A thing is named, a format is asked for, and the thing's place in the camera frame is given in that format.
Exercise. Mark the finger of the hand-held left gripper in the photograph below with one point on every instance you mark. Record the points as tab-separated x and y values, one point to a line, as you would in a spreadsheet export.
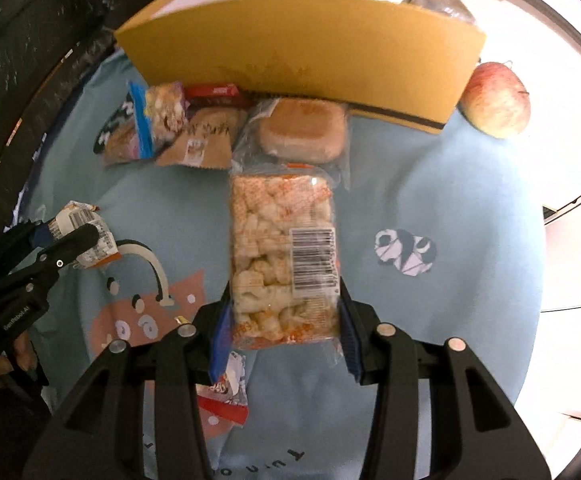
38	235
70	247

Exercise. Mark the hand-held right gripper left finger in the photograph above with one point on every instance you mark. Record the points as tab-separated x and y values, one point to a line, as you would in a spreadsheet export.
218	342

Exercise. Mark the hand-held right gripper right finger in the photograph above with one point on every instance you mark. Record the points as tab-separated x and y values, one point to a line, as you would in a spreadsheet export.
350	347

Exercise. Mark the white barcode wrapper packet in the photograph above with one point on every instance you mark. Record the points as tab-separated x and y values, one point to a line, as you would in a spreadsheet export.
80	217

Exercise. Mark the clear puffed rice packet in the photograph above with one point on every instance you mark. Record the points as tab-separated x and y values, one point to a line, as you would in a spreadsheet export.
280	240

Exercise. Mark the yellow cardboard box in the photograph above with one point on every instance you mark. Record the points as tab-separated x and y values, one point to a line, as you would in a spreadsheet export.
320	45

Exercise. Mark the person's left hand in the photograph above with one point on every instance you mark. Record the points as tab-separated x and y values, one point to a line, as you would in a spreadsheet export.
20	355

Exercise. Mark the small red white packet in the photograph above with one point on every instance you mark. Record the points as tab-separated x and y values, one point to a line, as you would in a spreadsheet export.
225	400

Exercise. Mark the blue striped cookie packet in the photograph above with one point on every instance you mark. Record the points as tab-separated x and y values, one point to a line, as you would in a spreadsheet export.
120	140

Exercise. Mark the brown paper packet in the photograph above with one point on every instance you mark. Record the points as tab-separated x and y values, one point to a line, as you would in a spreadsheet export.
205	135

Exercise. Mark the dark glossy furniture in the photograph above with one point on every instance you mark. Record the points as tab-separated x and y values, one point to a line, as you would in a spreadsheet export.
20	60

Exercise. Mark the light blue printed cloth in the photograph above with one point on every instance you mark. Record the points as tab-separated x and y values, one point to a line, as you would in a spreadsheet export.
420	185

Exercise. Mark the flat red packet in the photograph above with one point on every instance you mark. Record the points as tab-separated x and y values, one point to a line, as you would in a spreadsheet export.
215	92

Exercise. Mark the clear round bun packet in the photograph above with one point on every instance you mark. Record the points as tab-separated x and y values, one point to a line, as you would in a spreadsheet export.
300	130

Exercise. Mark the red apple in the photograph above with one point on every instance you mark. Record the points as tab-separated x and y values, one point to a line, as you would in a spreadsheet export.
495	100

